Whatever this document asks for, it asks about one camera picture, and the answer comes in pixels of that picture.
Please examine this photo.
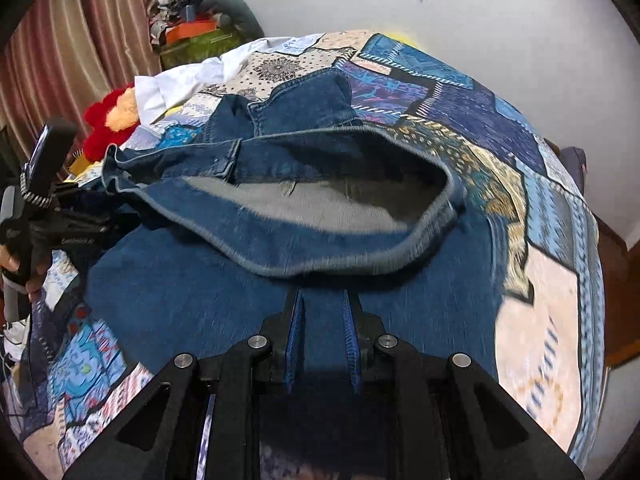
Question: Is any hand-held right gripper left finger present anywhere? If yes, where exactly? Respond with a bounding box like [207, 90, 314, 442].
[62, 290, 307, 480]

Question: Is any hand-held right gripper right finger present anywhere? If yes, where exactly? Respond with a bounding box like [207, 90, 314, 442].
[342, 290, 586, 480]

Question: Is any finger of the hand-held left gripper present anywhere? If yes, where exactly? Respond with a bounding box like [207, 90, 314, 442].
[62, 195, 151, 243]

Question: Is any blue denim jacket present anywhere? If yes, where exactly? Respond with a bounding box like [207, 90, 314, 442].
[82, 67, 501, 461]

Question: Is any pile of clothes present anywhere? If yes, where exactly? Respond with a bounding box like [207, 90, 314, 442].
[147, 0, 228, 48]

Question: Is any person's left hand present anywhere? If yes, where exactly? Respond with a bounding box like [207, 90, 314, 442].
[0, 247, 53, 303]

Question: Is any red plush toy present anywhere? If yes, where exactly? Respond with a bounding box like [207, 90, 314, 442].
[82, 82, 141, 161]

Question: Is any white cloth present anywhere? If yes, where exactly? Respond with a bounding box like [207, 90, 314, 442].
[134, 34, 326, 126]

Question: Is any striped red beige curtain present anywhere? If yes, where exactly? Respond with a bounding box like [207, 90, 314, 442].
[0, 0, 176, 161]

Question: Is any green patterned box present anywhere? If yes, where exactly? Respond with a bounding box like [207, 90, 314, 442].
[159, 27, 251, 71]

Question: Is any patchwork blanket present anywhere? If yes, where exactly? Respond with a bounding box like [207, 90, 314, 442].
[15, 30, 608, 480]

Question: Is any orange box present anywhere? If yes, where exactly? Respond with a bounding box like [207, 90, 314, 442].
[164, 17, 218, 46]

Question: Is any grey backpack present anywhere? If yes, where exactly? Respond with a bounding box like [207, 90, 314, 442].
[560, 146, 587, 196]

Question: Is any black white braided cable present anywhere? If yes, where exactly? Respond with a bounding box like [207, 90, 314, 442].
[20, 170, 51, 208]

